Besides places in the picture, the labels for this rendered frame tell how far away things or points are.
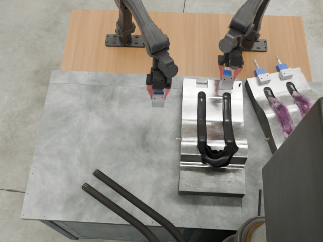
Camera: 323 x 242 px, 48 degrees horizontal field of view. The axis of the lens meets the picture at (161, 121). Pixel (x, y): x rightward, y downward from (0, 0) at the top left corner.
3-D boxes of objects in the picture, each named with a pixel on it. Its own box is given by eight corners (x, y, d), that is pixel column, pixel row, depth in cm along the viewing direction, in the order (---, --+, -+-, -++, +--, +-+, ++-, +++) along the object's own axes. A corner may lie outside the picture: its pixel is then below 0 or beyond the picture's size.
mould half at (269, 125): (244, 84, 171) (249, 72, 161) (295, 73, 174) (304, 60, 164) (285, 186, 150) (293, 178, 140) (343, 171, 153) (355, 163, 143)
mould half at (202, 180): (182, 88, 170) (183, 72, 158) (238, 90, 170) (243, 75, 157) (178, 194, 149) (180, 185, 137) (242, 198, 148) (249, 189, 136)
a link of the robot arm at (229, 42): (232, 57, 141) (246, 30, 134) (214, 47, 143) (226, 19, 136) (242, 49, 150) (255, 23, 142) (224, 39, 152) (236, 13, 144)
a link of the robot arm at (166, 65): (183, 72, 137) (178, 44, 128) (163, 81, 135) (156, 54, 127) (169, 58, 145) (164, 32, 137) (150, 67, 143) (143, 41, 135)
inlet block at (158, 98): (154, 79, 160) (154, 73, 155) (165, 80, 160) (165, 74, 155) (152, 107, 155) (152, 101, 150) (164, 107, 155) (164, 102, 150)
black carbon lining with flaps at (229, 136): (196, 92, 161) (198, 81, 153) (232, 94, 161) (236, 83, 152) (194, 168, 146) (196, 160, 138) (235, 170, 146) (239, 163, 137)
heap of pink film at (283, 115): (263, 98, 161) (267, 89, 154) (300, 90, 163) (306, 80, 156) (285, 151, 151) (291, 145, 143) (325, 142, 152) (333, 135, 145)
